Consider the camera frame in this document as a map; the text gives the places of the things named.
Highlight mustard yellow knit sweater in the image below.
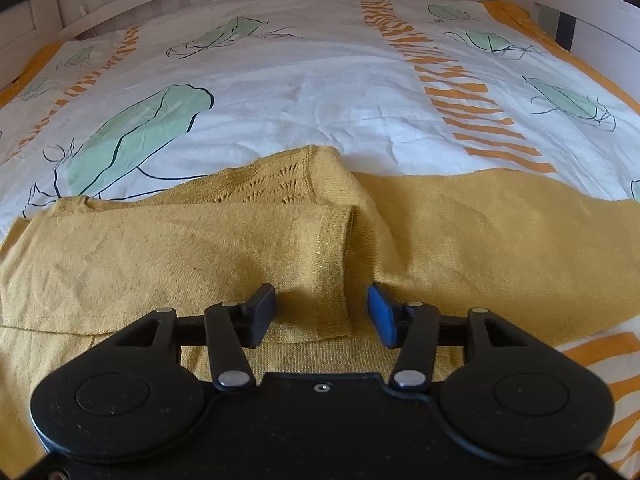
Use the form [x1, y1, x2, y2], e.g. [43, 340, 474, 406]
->
[1, 146, 639, 477]

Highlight white leaf-print duvet cover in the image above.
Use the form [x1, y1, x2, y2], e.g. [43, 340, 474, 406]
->
[0, 0, 640, 474]

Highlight orange bed sheet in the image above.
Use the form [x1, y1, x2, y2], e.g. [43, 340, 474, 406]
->
[479, 0, 640, 114]

